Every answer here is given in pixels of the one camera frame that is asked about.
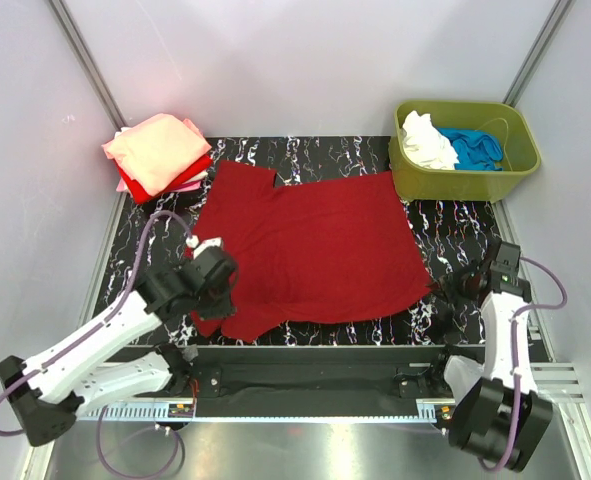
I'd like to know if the dark red t-shirt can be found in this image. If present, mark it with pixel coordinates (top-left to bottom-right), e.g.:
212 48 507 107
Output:
192 161 430 342

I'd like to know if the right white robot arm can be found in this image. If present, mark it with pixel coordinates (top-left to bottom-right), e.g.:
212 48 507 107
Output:
428 240 553 473

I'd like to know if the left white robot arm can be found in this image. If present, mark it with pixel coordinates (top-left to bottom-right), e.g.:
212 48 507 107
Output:
0 237 238 447

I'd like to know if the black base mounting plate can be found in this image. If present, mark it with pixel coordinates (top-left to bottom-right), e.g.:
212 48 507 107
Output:
160 346 442 419

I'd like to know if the olive green plastic bin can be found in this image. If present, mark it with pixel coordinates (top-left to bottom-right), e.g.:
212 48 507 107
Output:
389 99 541 203

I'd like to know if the folded red t-shirt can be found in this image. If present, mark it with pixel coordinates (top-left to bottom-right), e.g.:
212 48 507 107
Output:
116 155 213 205

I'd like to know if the folded pink t-shirt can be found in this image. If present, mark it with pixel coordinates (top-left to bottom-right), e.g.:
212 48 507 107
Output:
115 118 208 194

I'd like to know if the crumpled blue t-shirt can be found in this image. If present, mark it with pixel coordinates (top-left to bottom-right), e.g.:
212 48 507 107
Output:
438 128 504 171

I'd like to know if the folded peach t-shirt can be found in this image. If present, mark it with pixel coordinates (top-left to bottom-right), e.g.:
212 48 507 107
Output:
102 113 211 194

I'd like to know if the crumpled white t-shirt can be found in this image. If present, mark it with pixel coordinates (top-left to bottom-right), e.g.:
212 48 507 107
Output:
402 110 459 170

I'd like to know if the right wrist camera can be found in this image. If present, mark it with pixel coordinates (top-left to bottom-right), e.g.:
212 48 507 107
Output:
490 240 521 286

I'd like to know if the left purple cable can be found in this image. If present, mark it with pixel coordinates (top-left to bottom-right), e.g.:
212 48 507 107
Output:
0 210 196 479

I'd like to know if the right aluminium frame post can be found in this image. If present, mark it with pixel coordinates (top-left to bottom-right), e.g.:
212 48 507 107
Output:
503 0 576 108

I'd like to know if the aluminium frame post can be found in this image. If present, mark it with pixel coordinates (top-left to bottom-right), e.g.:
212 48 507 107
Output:
45 0 127 130
503 0 576 108

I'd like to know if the left aluminium frame post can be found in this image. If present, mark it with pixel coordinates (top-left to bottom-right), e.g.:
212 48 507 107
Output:
45 0 127 130

